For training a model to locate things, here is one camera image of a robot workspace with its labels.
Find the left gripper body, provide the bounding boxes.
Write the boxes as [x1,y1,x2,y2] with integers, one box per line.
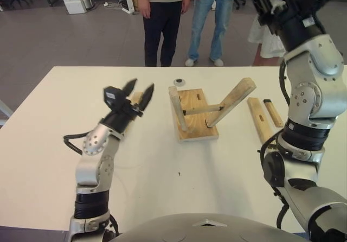
[100,98,144,136]

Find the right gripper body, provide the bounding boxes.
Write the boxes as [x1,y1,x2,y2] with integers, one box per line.
[252,0,330,54]

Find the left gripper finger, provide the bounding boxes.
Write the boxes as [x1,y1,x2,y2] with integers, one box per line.
[139,82,155,111]
[121,78,138,97]

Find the wooden leg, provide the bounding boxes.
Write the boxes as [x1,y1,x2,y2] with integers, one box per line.
[247,97,277,145]
[205,77,257,129]
[168,86,189,132]

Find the wooden cross bar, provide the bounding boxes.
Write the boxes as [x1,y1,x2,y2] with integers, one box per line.
[183,104,224,116]
[263,98,285,128]

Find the wooden seat board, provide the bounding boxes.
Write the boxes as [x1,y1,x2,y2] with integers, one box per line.
[170,88,220,144]

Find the person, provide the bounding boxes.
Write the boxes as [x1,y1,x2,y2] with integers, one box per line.
[134,0,192,67]
[185,0,237,67]

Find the white floor appliance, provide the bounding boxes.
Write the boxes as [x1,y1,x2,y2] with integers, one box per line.
[62,0,88,15]
[118,0,136,15]

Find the robot body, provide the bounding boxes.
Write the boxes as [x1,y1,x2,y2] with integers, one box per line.
[108,212,309,242]

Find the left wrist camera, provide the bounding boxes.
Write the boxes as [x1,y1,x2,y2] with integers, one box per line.
[103,86,126,113]

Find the black cable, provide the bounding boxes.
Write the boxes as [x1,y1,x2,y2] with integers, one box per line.
[63,133,92,156]
[257,59,292,230]

